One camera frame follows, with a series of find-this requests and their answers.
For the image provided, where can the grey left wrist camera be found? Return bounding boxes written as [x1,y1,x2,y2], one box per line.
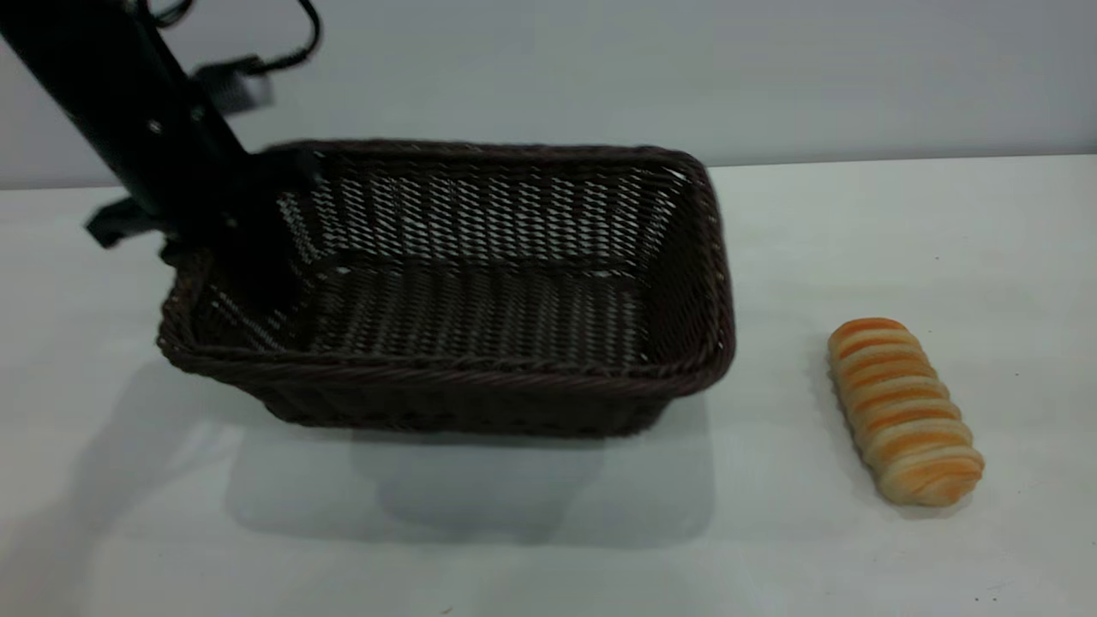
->
[193,57,276,115]

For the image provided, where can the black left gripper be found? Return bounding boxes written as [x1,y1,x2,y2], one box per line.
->
[85,146,321,320]

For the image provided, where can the dark brown woven basket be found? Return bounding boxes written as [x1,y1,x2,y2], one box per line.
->
[156,140,736,440]

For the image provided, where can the striped orange bread roll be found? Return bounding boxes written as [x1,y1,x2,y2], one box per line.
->
[827,318,985,507]

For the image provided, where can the black camera cable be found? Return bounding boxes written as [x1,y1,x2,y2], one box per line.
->
[129,0,323,76]

